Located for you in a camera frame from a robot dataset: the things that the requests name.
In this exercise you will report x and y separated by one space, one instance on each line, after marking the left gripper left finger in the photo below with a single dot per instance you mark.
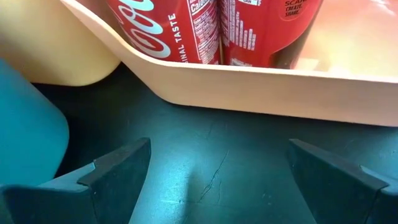
115 193

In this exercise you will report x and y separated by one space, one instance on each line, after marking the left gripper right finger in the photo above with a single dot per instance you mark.
335 193

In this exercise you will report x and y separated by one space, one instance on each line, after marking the orange plastic bin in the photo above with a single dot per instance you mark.
248 90

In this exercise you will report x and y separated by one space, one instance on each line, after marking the yellow plastic bin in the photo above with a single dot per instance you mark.
46 40

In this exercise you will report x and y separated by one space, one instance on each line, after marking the red Coca-Cola can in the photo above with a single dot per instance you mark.
168 28
270 34

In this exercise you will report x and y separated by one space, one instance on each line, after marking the blue plastic bin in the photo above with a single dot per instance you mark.
28 130

